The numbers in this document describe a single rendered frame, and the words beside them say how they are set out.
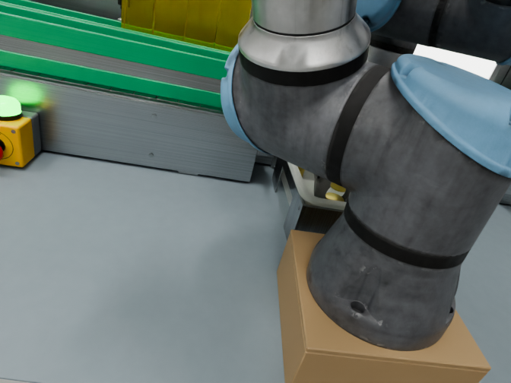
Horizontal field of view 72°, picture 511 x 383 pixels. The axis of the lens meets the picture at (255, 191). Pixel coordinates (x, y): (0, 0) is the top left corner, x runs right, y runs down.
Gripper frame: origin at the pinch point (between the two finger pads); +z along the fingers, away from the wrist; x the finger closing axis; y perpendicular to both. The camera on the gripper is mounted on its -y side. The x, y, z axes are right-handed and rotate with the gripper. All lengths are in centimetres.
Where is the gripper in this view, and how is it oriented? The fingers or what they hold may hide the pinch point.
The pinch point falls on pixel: (332, 201)
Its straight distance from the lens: 60.7
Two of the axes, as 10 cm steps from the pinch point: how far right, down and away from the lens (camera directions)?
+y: -0.9, -5.1, 8.5
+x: -9.7, -1.4, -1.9
